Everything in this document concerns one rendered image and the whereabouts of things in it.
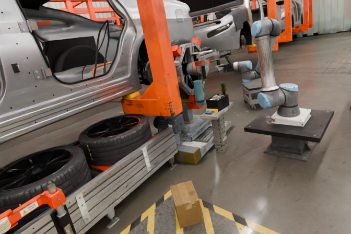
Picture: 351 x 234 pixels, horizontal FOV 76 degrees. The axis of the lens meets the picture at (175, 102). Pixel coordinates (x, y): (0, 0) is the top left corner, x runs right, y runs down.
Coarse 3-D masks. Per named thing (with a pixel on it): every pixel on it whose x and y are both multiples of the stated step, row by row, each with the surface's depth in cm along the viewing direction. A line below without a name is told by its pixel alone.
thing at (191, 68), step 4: (188, 64) 242; (192, 64) 236; (188, 68) 240; (192, 68) 236; (196, 68) 233; (200, 68) 231; (208, 68) 238; (188, 72) 242; (192, 72) 238; (196, 72) 235; (200, 72) 233
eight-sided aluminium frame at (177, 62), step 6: (192, 42) 238; (198, 48) 250; (204, 54) 259; (180, 60) 221; (180, 66) 222; (180, 72) 221; (180, 78) 224; (180, 84) 226; (186, 90) 239; (192, 90) 240
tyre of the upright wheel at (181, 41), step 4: (176, 40) 235; (180, 40) 235; (184, 40) 241; (188, 40) 247; (172, 44) 229; (176, 44) 229; (180, 44) 235; (180, 88) 236; (180, 92) 236; (184, 92) 243; (180, 96) 239; (184, 96) 243; (188, 96) 249
